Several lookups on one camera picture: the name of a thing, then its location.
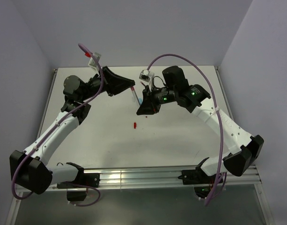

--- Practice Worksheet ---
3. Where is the aluminium frame rail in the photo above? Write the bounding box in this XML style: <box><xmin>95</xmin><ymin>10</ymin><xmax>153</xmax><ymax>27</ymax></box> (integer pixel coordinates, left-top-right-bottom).
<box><xmin>15</xmin><ymin>165</ymin><xmax>262</xmax><ymax>192</ymax></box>

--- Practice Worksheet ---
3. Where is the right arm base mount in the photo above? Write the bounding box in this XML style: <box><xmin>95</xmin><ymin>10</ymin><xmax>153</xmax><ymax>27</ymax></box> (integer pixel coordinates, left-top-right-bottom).
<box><xmin>178</xmin><ymin>169</ymin><xmax>216</xmax><ymax>199</ymax></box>

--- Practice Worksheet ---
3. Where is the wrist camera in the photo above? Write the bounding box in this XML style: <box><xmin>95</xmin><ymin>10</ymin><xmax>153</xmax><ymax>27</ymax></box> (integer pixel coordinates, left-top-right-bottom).
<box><xmin>85</xmin><ymin>52</ymin><xmax>101</xmax><ymax>72</ymax></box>
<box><xmin>139</xmin><ymin>69</ymin><xmax>155</xmax><ymax>83</ymax></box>

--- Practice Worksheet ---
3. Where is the white pen pink tip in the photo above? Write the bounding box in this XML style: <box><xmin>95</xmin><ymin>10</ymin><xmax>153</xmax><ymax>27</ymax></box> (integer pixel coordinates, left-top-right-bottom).
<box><xmin>131</xmin><ymin>86</ymin><xmax>140</xmax><ymax>106</ymax></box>

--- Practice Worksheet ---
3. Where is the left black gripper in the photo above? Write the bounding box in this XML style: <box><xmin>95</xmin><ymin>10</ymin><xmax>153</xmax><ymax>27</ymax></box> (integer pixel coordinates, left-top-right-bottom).
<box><xmin>81</xmin><ymin>67</ymin><xmax>135</xmax><ymax>102</ymax></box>

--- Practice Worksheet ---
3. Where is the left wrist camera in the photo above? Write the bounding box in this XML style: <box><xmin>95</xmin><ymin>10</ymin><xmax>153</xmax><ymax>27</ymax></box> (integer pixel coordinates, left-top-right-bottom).
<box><xmin>85</xmin><ymin>52</ymin><xmax>101</xmax><ymax>72</ymax></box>

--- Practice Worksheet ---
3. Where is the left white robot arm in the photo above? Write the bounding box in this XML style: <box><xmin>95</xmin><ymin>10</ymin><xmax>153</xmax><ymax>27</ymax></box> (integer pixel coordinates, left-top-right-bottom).
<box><xmin>9</xmin><ymin>66</ymin><xmax>135</xmax><ymax>200</ymax></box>

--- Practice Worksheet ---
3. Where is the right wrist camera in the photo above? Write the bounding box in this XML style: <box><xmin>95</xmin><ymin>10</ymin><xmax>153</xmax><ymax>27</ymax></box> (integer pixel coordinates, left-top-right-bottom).
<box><xmin>139</xmin><ymin>69</ymin><xmax>155</xmax><ymax>83</ymax></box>

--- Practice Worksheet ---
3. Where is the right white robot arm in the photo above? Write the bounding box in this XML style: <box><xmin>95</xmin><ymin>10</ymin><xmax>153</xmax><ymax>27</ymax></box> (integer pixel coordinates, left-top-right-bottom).
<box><xmin>136</xmin><ymin>66</ymin><xmax>264</xmax><ymax>183</ymax></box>

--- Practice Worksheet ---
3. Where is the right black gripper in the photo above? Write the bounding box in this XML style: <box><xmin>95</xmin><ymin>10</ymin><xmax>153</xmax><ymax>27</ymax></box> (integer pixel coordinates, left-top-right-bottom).
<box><xmin>136</xmin><ymin>83</ymin><xmax>177</xmax><ymax>114</ymax></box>

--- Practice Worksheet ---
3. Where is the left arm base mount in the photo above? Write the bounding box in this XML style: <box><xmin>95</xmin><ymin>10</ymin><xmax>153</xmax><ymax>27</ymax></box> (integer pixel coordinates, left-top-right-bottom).
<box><xmin>57</xmin><ymin>173</ymin><xmax>101</xmax><ymax>206</ymax></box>

